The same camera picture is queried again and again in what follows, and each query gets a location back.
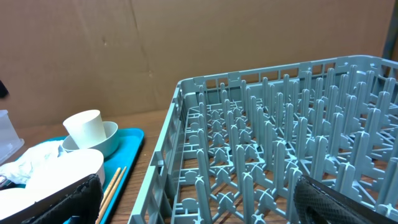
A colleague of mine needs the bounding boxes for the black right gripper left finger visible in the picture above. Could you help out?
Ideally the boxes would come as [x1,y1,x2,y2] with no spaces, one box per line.
[22,174,103,224]

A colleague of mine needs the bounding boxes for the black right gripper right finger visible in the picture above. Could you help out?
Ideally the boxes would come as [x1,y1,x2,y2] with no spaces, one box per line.
[294,175,397,224]

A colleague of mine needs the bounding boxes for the pink bowl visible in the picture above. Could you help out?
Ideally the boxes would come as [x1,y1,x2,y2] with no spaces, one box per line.
[24,148,106,200]

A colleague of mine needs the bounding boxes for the white napkin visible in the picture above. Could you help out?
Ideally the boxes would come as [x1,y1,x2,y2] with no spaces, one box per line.
[1,140,63,184]

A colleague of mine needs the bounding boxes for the white round plate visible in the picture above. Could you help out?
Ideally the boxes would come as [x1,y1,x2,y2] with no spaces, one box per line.
[0,188,45,220]

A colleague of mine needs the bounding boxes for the grey dishwasher rack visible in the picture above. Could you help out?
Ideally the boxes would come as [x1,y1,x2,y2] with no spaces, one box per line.
[129,55,397,223]

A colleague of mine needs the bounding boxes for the wooden chopstick right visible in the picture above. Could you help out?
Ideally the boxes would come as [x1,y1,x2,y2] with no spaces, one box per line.
[95,166,127,224]

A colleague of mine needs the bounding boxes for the wooden chopstick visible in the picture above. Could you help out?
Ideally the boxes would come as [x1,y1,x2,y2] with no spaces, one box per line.
[100,167,121,210]
[95,166,127,224]

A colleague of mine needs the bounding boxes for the wooden chopstick left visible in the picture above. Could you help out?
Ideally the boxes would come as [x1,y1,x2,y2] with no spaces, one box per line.
[100,167,121,210]

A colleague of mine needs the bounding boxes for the grey small bowl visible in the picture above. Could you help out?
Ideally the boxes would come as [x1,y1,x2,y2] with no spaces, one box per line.
[60,121,120,159]

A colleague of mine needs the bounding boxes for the white paper cup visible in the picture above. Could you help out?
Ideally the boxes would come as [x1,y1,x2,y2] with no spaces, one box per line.
[63,110,106,149]

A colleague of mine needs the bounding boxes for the teal plastic tray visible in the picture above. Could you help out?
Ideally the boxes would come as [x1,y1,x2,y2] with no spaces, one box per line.
[18,128,146,224]

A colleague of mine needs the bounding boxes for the clear plastic bin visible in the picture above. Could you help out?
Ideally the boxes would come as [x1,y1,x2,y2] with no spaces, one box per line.
[0,110,24,163]

